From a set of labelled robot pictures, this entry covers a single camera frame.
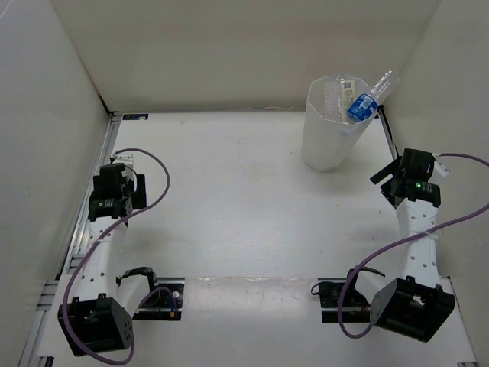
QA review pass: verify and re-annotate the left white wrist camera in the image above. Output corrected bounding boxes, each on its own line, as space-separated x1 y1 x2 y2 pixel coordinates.
109 152 136 181

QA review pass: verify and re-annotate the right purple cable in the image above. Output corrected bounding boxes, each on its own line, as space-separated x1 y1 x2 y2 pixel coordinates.
338 152 489 339

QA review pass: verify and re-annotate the aluminium frame rail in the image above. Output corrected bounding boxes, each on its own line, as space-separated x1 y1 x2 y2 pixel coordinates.
376 105 478 364
16 111 123 366

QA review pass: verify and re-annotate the left aluminium frame rail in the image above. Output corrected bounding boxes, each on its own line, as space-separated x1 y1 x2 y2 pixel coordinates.
16 111 123 366

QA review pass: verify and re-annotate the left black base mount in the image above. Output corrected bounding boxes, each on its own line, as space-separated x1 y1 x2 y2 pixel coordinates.
133 278 186 321

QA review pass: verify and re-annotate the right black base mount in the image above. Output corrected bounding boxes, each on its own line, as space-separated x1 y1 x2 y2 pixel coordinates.
310 278 371 324

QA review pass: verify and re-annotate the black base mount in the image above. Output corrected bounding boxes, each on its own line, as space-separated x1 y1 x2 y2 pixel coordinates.
310 278 371 324
133 278 186 321

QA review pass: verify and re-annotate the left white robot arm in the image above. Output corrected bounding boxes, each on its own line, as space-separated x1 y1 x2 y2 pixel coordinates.
57 158 160 357

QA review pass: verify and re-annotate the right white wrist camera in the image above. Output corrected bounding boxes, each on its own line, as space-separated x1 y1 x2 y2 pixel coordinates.
432 153 450 180

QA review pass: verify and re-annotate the white plastic bin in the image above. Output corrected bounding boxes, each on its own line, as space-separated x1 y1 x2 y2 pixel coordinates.
301 77 372 171

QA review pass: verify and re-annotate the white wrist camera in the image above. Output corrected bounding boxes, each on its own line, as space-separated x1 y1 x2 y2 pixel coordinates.
109 152 136 181
432 153 450 180

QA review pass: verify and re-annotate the blue label plastic bottle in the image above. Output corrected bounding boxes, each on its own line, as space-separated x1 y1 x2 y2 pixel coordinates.
347 70 400 124

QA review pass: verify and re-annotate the large green label bottle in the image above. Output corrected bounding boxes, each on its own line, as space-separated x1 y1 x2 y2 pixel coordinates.
319 74 369 125

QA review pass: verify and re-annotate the right aluminium frame rail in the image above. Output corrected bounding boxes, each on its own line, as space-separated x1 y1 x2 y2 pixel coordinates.
376 105 478 364

